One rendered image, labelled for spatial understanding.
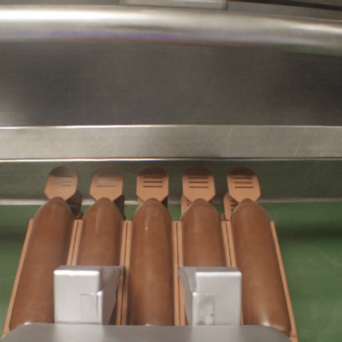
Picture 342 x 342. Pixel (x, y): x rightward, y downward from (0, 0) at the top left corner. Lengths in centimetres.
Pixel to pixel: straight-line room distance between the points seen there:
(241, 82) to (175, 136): 10
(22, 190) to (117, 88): 11
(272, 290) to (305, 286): 10
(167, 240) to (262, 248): 4
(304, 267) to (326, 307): 3
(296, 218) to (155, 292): 16
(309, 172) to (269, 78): 9
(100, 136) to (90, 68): 8
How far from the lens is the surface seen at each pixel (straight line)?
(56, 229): 19
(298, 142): 29
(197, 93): 36
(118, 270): 16
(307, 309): 26
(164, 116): 37
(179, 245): 19
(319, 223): 30
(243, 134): 28
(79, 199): 23
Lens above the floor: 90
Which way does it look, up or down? 43 degrees down
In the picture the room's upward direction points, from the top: 5 degrees clockwise
